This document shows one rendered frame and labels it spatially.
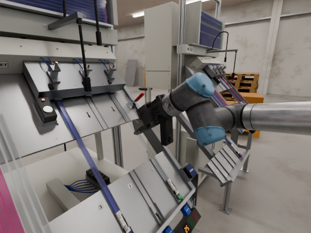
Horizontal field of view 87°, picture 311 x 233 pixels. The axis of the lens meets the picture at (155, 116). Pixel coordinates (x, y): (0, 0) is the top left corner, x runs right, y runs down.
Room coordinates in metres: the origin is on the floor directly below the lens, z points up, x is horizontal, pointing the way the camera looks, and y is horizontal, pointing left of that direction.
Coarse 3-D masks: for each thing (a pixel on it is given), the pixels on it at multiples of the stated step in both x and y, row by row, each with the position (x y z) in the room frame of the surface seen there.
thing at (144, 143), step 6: (114, 96) 0.72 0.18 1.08; (120, 108) 0.68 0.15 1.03; (126, 114) 0.67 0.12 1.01; (132, 126) 0.64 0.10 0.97; (138, 138) 0.62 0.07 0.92; (144, 144) 0.60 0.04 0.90; (150, 150) 0.59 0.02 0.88; (150, 156) 0.58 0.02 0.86; (156, 162) 0.56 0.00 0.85; (162, 168) 0.55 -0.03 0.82; (162, 174) 0.54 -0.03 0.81
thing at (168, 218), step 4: (188, 192) 0.53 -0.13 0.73; (192, 192) 0.53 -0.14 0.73; (184, 196) 0.52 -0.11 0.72; (188, 196) 0.50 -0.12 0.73; (184, 200) 0.49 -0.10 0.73; (180, 204) 0.47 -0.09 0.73; (176, 208) 0.45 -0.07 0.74; (180, 208) 0.45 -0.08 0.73; (172, 212) 0.44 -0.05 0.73; (176, 212) 0.44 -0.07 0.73; (168, 216) 0.42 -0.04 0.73; (172, 216) 0.42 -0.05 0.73; (164, 220) 0.41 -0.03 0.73; (168, 220) 0.41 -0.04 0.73; (164, 224) 0.39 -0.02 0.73; (156, 228) 0.39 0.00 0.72; (160, 228) 0.38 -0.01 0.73; (164, 228) 0.38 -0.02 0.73; (156, 232) 0.36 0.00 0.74; (160, 232) 0.37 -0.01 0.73
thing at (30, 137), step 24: (0, 96) 0.48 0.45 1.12; (24, 96) 0.52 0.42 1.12; (96, 96) 0.68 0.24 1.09; (120, 96) 0.76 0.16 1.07; (24, 120) 0.46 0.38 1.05; (72, 120) 0.54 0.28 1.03; (96, 120) 0.59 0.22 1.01; (120, 120) 0.65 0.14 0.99; (24, 144) 0.41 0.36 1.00; (48, 144) 0.44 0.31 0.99
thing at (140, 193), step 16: (160, 160) 0.59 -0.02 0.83; (128, 176) 0.48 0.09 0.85; (144, 176) 0.50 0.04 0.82; (160, 176) 0.54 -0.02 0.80; (176, 176) 0.57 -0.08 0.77; (112, 192) 0.41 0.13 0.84; (128, 192) 0.43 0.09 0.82; (144, 192) 0.46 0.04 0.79; (160, 192) 0.49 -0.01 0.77; (80, 208) 0.35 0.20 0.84; (96, 208) 0.36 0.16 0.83; (128, 208) 0.40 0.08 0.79; (144, 208) 0.42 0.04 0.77; (160, 208) 0.44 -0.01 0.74; (64, 224) 0.31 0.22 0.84; (80, 224) 0.32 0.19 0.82; (96, 224) 0.33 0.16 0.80; (112, 224) 0.35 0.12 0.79; (128, 224) 0.36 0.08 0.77; (144, 224) 0.38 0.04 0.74; (160, 224) 0.40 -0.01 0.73
